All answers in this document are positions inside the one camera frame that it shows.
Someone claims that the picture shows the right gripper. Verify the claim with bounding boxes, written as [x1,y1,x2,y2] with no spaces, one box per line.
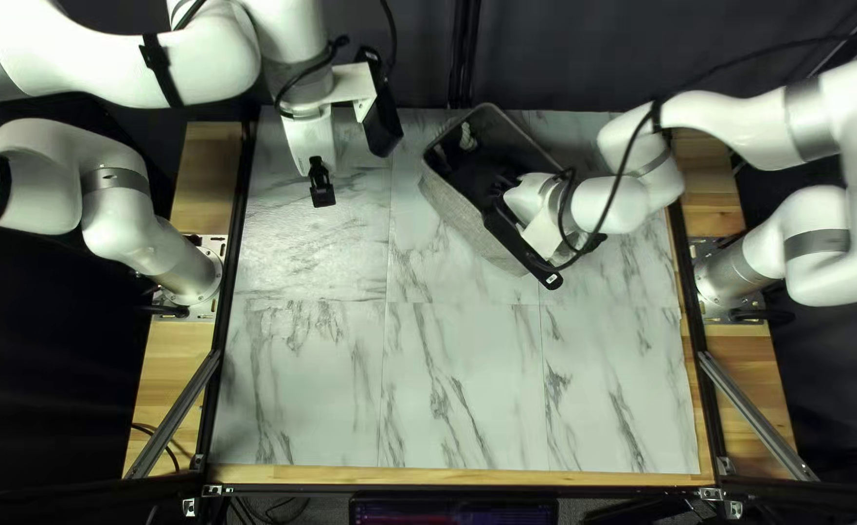
[503,174,558,228]

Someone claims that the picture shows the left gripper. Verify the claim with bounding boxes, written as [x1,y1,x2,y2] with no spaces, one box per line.
[283,109,339,210]

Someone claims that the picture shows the black sweatshirt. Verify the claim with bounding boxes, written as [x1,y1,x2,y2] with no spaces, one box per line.
[436,133,529,221]

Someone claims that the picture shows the grey fabric basket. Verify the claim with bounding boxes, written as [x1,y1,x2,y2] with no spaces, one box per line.
[417,102,591,279]

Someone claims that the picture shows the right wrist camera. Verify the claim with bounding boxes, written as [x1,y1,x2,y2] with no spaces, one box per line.
[481,206,565,290]

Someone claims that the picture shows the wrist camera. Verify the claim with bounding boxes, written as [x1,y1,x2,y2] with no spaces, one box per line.
[354,46,405,159]
[481,206,565,290]

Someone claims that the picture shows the black cable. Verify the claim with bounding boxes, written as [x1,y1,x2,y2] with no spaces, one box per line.
[274,0,399,122]
[545,33,857,268]

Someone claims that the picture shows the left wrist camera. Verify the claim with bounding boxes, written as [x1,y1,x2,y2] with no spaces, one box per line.
[354,46,405,159]

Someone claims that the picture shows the black frame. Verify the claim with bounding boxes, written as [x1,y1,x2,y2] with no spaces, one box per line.
[122,0,857,525]

